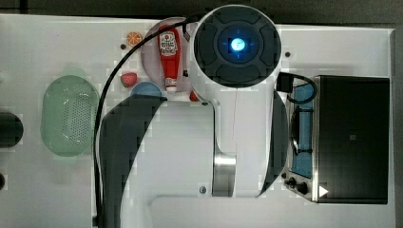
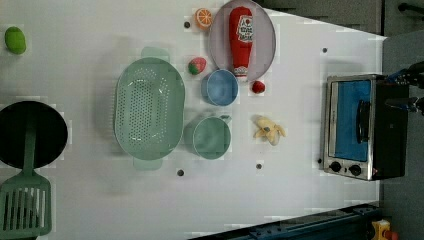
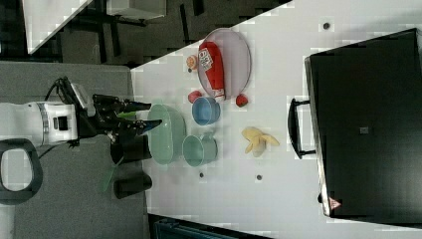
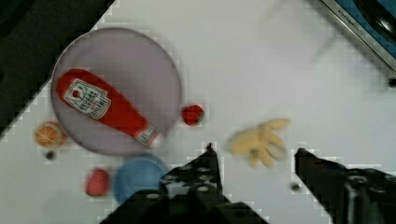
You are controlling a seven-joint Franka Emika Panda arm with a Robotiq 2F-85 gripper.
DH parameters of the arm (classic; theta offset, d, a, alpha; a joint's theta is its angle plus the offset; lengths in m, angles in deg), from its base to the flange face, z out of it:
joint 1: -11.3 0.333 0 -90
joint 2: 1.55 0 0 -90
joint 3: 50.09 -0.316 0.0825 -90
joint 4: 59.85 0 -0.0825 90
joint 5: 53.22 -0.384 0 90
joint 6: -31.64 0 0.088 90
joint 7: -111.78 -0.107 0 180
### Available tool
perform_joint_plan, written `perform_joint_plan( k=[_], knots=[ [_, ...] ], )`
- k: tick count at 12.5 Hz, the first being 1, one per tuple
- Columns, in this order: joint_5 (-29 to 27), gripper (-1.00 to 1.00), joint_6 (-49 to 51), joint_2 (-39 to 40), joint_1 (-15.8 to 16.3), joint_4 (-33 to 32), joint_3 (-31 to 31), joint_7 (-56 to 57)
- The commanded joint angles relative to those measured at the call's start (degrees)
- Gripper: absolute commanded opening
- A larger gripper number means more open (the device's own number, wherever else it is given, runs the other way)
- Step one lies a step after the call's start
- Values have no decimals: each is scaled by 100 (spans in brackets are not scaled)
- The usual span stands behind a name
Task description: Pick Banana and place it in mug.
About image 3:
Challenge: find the black cylinder upper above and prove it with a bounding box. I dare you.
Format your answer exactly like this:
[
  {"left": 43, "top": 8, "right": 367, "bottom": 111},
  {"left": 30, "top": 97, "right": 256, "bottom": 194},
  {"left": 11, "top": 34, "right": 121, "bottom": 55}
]
[{"left": 110, "top": 135, "right": 151, "bottom": 164}]

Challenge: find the green perforated colander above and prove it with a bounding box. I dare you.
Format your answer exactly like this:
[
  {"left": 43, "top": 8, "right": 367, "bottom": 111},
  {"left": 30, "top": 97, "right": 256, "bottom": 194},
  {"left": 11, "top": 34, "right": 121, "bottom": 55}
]
[{"left": 147, "top": 104, "right": 186, "bottom": 165}]

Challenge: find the blue bowl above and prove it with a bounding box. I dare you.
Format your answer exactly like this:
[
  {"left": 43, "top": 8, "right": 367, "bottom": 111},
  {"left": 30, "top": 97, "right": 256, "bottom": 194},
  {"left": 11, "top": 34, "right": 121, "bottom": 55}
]
[{"left": 192, "top": 97, "right": 221, "bottom": 125}]

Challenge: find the black cylinder lower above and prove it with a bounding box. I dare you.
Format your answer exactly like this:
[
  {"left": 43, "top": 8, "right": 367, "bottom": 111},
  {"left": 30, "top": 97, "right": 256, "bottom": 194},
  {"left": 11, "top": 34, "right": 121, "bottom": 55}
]
[{"left": 113, "top": 175, "right": 152, "bottom": 199}]

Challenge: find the yellow plush peeled banana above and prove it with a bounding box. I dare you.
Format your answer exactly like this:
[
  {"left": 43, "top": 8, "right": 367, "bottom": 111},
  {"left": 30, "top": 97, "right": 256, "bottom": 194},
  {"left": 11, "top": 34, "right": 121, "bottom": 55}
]
[{"left": 242, "top": 126, "right": 280, "bottom": 157}]

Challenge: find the red toy fruit left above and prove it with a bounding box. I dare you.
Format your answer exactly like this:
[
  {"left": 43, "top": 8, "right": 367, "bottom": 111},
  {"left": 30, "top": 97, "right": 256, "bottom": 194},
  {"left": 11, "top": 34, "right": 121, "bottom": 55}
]
[{"left": 188, "top": 91, "right": 202, "bottom": 104}]

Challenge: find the orange toy fruit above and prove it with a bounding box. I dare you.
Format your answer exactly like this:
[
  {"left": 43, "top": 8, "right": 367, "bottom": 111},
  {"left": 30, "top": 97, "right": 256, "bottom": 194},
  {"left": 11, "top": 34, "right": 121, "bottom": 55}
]
[{"left": 186, "top": 55, "right": 198, "bottom": 71}]

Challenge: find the green marker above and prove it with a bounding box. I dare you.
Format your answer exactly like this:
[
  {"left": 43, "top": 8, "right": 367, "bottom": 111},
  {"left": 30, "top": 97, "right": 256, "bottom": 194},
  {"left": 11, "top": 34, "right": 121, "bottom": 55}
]
[{"left": 117, "top": 112, "right": 136, "bottom": 119}]

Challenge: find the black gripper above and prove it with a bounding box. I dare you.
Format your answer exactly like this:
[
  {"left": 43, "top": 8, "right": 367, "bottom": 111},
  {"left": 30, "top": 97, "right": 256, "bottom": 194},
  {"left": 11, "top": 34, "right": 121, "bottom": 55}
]
[{"left": 77, "top": 95, "right": 162, "bottom": 139}]

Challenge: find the red ketchup bottle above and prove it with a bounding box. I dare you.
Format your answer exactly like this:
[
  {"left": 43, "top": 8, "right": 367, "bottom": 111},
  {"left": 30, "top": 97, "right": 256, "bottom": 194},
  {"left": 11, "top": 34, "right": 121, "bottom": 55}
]
[{"left": 199, "top": 41, "right": 226, "bottom": 102}]

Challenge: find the black cylinder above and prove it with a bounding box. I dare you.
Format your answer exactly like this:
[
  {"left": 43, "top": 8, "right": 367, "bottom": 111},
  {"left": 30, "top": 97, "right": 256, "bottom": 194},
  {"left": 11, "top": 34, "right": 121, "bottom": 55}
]
[
  {"left": 113, "top": 175, "right": 152, "bottom": 199},
  {"left": 110, "top": 135, "right": 151, "bottom": 164}
]

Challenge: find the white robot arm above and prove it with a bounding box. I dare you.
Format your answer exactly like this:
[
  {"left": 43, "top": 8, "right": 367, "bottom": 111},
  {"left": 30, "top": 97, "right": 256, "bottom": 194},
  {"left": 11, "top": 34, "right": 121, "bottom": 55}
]
[{"left": 1, "top": 95, "right": 161, "bottom": 147}]

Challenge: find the grey round plate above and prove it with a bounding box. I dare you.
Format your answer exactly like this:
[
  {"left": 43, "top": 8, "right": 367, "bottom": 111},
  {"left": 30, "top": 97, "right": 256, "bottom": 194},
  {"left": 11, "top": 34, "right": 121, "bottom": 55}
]
[{"left": 204, "top": 28, "right": 251, "bottom": 100}]

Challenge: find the black oven handle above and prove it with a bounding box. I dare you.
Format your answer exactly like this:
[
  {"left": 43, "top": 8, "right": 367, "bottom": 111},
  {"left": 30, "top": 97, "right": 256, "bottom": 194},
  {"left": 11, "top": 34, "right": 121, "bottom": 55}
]
[{"left": 288, "top": 99, "right": 316, "bottom": 159}]

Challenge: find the black oven appliance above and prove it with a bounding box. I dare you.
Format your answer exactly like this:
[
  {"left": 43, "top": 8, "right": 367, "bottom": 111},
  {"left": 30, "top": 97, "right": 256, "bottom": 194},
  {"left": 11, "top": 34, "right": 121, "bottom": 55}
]
[{"left": 305, "top": 29, "right": 422, "bottom": 228}]

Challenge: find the black loop cable guard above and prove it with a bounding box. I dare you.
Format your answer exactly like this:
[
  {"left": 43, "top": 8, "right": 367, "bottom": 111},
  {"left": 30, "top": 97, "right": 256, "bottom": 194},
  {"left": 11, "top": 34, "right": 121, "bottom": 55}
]
[{"left": 0, "top": 138, "right": 43, "bottom": 205}]

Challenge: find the red toy strawberry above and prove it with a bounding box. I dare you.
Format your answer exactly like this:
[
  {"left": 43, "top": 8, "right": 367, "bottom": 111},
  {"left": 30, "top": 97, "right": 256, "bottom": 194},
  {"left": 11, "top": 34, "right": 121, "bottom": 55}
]
[{"left": 236, "top": 94, "right": 249, "bottom": 108}]

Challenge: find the green mug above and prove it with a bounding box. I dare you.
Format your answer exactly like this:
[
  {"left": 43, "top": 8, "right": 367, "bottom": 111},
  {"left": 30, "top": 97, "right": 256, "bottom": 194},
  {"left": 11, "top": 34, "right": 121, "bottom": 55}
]
[{"left": 182, "top": 132, "right": 218, "bottom": 167}]

